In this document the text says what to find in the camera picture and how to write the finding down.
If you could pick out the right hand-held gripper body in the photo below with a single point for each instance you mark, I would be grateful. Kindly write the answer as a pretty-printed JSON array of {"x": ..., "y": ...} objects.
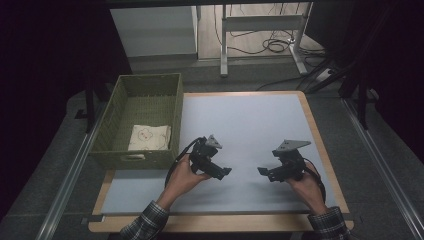
[{"x": 290, "y": 161}]

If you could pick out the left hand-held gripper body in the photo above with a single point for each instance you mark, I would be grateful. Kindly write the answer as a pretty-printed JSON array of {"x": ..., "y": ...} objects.
[{"x": 201, "y": 155}]

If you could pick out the cream printed cloth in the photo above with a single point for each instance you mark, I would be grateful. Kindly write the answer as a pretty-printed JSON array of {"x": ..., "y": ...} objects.
[{"x": 150, "y": 137}]

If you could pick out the green woven basket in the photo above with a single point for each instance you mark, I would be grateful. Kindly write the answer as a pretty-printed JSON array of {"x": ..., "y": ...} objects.
[{"x": 143, "y": 96}]

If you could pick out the person's left hand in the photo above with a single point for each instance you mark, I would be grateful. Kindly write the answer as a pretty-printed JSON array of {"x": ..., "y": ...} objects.
[{"x": 180, "y": 181}]

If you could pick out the person's right hand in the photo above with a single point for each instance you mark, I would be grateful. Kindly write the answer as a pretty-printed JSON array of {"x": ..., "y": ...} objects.
[{"x": 308, "y": 191}]

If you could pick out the wooden-edged table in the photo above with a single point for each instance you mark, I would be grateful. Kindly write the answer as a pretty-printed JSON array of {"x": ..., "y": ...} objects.
[{"x": 253, "y": 113}]

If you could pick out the white power strip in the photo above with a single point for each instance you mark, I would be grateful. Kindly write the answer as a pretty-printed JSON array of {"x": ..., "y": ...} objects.
[{"x": 324, "y": 75}]

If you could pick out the black stand leg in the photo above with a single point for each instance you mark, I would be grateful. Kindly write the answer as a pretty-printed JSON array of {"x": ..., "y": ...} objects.
[
  {"x": 90, "y": 106},
  {"x": 362, "y": 103}
]

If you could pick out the white cabinet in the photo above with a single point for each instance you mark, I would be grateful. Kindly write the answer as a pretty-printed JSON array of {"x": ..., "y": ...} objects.
[{"x": 153, "y": 30}]

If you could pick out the dark curtain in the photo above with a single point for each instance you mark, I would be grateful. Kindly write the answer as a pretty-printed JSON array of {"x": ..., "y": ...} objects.
[
  {"x": 393, "y": 60},
  {"x": 43, "y": 66}
]

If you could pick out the aluminium floor rail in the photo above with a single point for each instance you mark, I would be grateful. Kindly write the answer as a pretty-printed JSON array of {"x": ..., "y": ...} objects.
[
  {"x": 383, "y": 156},
  {"x": 70, "y": 180}
]

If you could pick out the white metal desk frame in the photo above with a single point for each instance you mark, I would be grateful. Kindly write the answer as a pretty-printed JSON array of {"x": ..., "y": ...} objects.
[{"x": 260, "y": 22}]

